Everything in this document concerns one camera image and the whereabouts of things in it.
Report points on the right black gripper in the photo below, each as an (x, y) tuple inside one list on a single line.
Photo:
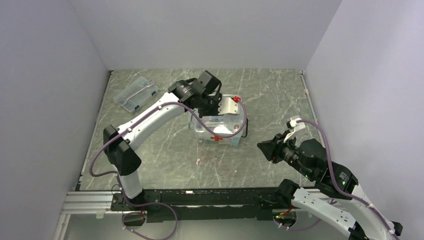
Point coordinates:
[(271, 149)]

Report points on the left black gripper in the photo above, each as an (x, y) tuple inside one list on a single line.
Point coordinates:
[(217, 98)]

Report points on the clear medicine kit box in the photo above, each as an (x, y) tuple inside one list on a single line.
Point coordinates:
[(222, 125)]

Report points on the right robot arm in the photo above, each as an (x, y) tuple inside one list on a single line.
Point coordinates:
[(357, 220)]

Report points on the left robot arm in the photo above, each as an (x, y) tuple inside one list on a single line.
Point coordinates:
[(202, 93)]

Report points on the clear box with blue latches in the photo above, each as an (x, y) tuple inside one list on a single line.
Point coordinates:
[(135, 95)]

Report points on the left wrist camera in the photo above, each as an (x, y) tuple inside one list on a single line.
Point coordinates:
[(228, 106)]

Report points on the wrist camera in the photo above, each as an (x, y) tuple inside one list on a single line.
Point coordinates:
[(293, 128), (228, 106)]

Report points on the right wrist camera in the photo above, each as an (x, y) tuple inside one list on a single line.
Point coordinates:
[(293, 128)]

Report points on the black front rail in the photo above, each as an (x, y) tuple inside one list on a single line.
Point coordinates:
[(260, 203)]

